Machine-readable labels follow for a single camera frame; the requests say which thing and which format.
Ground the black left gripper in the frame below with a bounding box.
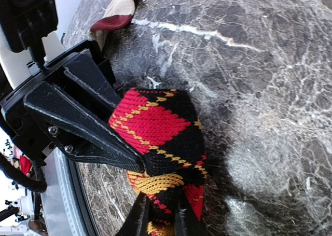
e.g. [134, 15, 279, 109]
[1, 40, 145, 173]

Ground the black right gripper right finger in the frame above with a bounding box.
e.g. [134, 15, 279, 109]
[174, 195, 208, 236]

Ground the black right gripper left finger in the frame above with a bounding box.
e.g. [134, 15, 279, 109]
[116, 195, 149, 236]

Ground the black argyle sock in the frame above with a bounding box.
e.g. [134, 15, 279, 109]
[108, 88, 208, 235]

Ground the beige striped sock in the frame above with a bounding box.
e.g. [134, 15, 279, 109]
[89, 0, 136, 50]

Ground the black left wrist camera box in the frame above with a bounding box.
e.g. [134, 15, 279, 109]
[1, 0, 58, 53]

